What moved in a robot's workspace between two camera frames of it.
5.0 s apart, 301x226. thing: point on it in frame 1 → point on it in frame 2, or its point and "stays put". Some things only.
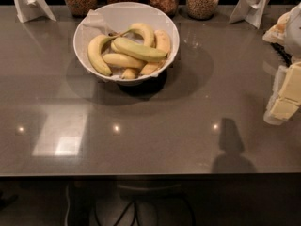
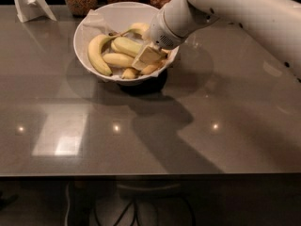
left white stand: (28, 4) stays put
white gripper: (293, 32) → (162, 31)
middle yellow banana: (123, 60) stays put
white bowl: (115, 19) stays put
